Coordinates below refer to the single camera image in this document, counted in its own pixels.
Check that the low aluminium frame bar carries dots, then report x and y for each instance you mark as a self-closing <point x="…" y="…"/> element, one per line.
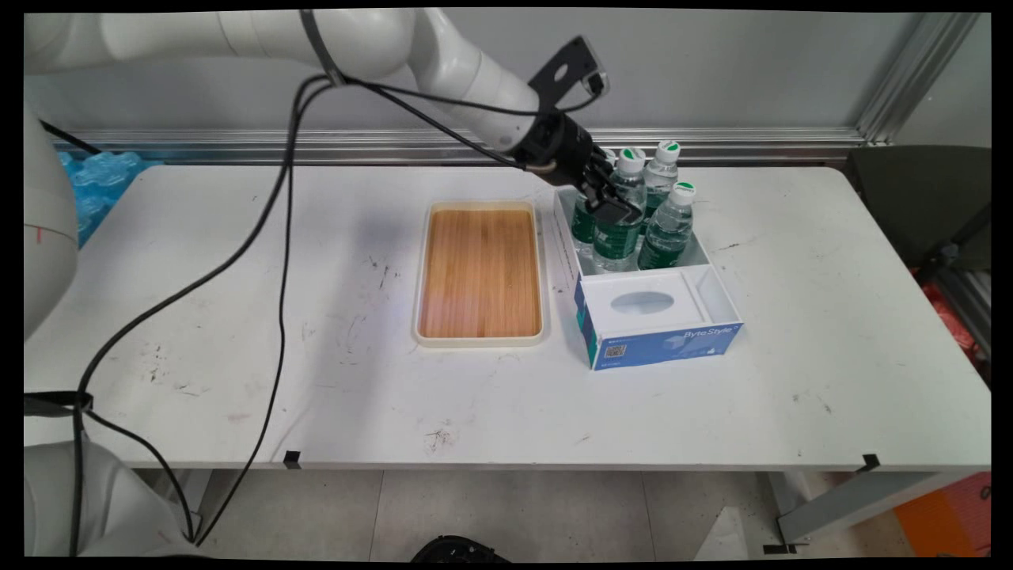
<point x="969" y="305"/>

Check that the black band on arm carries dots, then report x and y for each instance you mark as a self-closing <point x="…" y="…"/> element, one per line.
<point x="320" y="47"/>

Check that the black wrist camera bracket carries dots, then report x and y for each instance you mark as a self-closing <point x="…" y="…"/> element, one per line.
<point x="566" y="71"/>

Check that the red patterned bag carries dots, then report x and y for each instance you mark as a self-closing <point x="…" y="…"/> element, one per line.
<point x="954" y="324"/>

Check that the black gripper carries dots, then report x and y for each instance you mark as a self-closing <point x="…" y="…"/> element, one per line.
<point x="558" y="146"/>

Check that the horizontal aluminium frame rail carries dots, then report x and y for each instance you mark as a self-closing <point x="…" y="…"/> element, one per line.
<point x="712" y="144"/>

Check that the dark grey chair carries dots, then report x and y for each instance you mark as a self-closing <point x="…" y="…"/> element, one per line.
<point x="918" y="198"/>

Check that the grey metal table leg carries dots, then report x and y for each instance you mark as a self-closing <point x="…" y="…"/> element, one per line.
<point x="855" y="507"/>

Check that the green label water bottle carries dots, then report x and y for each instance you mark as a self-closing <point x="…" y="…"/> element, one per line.
<point x="671" y="229"/>
<point x="658" y="178"/>
<point x="621" y="245"/>
<point x="584" y="226"/>

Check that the black round object on floor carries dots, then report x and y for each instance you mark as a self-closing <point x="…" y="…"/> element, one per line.
<point x="459" y="550"/>

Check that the bamboo tray with cream rim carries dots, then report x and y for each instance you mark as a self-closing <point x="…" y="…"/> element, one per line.
<point x="480" y="273"/>

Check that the pack of blue bottles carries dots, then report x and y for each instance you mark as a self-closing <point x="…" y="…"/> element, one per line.
<point x="103" y="178"/>

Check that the orange floor mat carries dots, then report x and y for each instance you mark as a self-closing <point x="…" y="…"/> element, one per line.
<point x="950" y="518"/>

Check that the white and blue cardboard box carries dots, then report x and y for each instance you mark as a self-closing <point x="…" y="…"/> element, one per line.
<point x="657" y="332"/>

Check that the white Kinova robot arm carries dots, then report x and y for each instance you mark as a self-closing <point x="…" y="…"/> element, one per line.
<point x="237" y="36"/>

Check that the slanted aluminium frame post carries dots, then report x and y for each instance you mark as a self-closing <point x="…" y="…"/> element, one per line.
<point x="918" y="75"/>

